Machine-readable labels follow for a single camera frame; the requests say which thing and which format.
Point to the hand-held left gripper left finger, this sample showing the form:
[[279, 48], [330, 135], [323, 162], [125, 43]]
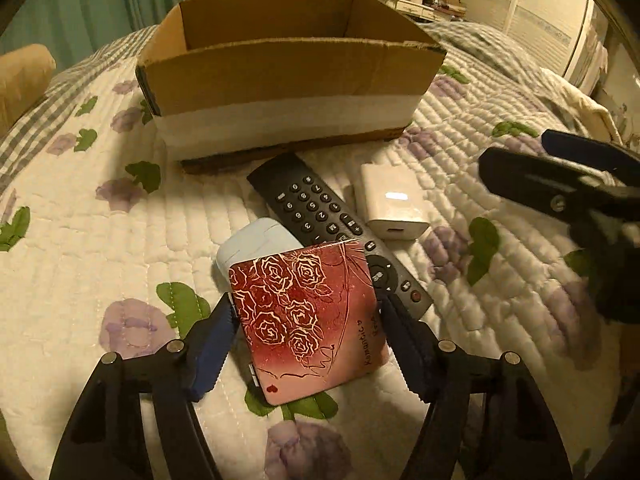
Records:
[[214, 347]]

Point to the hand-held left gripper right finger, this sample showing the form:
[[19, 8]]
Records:
[[400, 342]]

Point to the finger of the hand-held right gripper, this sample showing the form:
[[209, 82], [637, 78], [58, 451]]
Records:
[[575, 144], [530, 175]]

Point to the red rose-print case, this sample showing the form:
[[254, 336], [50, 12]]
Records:
[[307, 317]]

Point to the cardboard box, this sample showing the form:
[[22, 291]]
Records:
[[280, 75]]

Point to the cream cloth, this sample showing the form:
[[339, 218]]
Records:
[[585, 105]]

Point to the light blue case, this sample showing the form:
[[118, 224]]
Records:
[[250, 247]]

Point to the white power adapter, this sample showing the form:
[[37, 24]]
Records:
[[392, 200]]

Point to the floral quilted blanket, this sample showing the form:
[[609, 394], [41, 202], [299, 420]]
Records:
[[100, 240]]

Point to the black remote control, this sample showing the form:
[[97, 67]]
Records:
[[320, 205]]

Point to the tan pillow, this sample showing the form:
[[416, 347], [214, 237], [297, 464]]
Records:
[[22, 80]]

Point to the teal curtain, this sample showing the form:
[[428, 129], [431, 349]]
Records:
[[90, 0]]

